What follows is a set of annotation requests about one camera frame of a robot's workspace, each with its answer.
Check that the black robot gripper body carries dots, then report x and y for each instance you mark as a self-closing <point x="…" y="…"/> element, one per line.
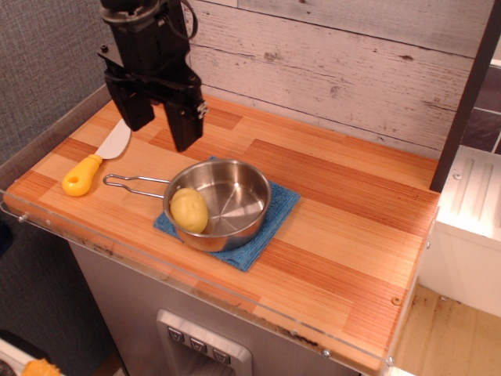
<point x="151" y="43"/>

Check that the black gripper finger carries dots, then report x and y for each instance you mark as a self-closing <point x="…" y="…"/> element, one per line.
<point x="135" y="107"/>
<point x="186" y="123"/>

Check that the yellow toy potato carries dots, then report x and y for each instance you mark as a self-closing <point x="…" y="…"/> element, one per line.
<point x="189" y="210"/>

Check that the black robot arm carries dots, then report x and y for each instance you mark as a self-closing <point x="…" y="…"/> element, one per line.
<point x="146" y="65"/>

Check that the stainless steel pan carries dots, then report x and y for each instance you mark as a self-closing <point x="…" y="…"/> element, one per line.
<point x="236" y="193"/>

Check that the grey toy fridge cabinet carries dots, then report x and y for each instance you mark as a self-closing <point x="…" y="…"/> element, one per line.
<point x="129" y="299"/>

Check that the silver dispenser button panel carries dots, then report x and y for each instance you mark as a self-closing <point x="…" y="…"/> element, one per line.
<point x="194" y="350"/>

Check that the orange object bottom left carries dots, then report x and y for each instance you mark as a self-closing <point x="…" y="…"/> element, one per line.
<point x="40" y="368"/>

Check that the clear acrylic table guard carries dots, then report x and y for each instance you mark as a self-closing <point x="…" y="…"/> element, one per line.
<point x="332" y="281"/>

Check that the white toy sink unit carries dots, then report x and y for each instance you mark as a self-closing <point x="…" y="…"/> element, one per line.
<point x="462" y="255"/>

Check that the yellow handled toy knife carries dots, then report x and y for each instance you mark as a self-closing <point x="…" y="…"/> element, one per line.
<point x="78" y="181"/>

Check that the dark right frame post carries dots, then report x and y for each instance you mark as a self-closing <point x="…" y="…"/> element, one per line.
<point x="472" y="88"/>

